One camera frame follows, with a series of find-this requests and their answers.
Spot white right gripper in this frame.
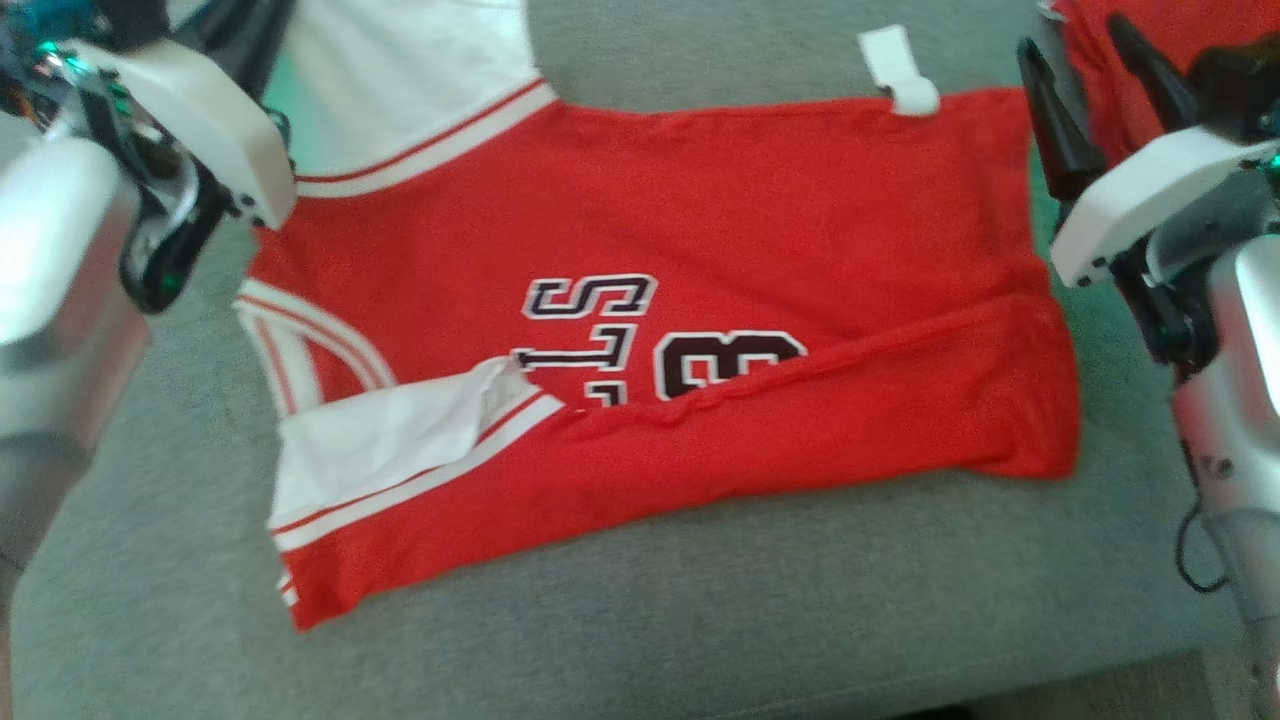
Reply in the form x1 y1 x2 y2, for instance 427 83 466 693
1016 12 1273 290

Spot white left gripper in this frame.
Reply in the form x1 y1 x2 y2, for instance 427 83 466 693
70 0 299 231

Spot red shorts with elastic waistband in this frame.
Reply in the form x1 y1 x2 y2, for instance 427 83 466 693
1040 0 1280 169

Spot red and white basketball jersey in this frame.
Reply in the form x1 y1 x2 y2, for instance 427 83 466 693
235 0 1083 633

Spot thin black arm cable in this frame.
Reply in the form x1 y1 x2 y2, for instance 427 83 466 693
1174 498 1233 597

